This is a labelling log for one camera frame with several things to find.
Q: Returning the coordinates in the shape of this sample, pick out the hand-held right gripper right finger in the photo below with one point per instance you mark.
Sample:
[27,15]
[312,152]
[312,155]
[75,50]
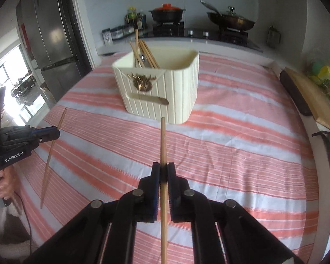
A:
[172,192]

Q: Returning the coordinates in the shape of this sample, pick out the wooden cutting board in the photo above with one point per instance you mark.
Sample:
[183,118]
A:
[316,101]

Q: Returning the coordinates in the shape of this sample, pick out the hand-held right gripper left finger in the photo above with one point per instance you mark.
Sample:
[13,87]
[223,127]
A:
[155,189]

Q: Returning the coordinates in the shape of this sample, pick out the orange pot lid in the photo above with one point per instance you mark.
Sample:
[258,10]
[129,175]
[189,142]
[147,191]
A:
[167,6]

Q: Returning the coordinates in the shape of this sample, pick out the yellow sponge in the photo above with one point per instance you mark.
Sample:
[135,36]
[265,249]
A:
[328,75]

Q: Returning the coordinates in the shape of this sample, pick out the cream ribbed utensil holder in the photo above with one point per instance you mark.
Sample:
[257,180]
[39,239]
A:
[178,88]

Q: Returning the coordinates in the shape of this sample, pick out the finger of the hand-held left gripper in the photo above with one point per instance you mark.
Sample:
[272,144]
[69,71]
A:
[44,130]
[48,137]

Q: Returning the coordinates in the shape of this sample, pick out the rack of condiment bottles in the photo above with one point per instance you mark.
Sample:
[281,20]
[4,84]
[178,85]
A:
[134,19]

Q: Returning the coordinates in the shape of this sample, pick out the clear plastic storage box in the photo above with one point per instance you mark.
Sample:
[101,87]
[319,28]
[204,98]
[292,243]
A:
[121,32]

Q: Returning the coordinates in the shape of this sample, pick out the grey lidded jug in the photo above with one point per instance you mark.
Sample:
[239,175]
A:
[273,37]

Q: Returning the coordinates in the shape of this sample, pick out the person's left forearm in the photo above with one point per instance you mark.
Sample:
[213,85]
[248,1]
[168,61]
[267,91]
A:
[1,206]

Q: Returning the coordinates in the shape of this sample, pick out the dark metal furniture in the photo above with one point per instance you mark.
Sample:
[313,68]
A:
[24,90]

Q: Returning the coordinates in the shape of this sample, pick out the black gas stove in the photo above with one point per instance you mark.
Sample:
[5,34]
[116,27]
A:
[198,33]

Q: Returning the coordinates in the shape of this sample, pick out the bunch of wooden chopsticks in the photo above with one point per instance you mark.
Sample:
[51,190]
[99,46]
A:
[151,56]

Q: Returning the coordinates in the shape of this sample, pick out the long wooden chopstick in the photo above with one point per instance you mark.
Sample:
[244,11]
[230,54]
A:
[48,170]
[162,143]

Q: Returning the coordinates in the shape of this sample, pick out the person's left hand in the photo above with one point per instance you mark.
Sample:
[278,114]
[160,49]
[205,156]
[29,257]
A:
[8,183]

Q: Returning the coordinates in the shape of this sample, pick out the dark metal wok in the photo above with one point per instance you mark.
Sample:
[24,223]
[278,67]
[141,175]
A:
[231,22]

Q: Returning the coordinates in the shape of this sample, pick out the green sponge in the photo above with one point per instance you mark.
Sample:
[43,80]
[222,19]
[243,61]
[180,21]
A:
[317,68]

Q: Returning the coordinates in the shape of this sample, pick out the pink white striped tablecloth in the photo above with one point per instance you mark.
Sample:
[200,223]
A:
[236,148]

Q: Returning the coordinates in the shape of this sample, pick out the stainless steel refrigerator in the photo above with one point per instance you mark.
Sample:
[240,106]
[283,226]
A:
[52,33]

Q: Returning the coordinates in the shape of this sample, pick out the glass wok lid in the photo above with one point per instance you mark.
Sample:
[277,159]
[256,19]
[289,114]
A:
[231,13]

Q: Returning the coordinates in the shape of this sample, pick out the black cooking pot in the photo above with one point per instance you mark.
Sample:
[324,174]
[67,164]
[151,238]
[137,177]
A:
[167,16]

